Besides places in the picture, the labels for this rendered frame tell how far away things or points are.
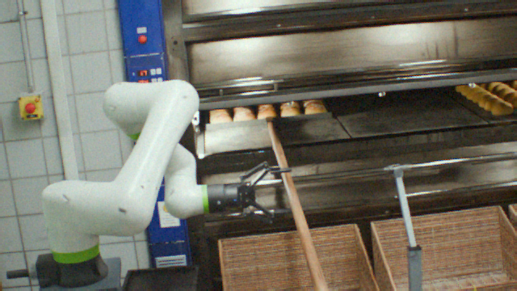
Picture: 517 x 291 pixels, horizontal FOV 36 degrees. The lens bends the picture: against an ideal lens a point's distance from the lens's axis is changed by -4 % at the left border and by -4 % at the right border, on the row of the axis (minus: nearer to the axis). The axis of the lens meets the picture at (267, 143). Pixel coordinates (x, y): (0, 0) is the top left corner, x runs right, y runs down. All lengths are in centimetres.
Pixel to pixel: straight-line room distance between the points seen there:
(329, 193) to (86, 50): 109
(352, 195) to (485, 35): 82
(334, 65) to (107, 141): 91
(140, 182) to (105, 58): 120
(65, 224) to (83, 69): 121
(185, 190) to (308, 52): 82
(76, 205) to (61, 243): 11
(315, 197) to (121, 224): 142
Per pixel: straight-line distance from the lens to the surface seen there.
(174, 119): 214
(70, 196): 198
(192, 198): 257
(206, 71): 307
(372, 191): 324
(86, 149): 318
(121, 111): 226
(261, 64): 308
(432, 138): 325
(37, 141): 320
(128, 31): 304
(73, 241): 202
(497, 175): 337
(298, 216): 234
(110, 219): 193
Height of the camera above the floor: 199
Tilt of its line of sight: 14 degrees down
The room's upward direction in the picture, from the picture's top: 5 degrees counter-clockwise
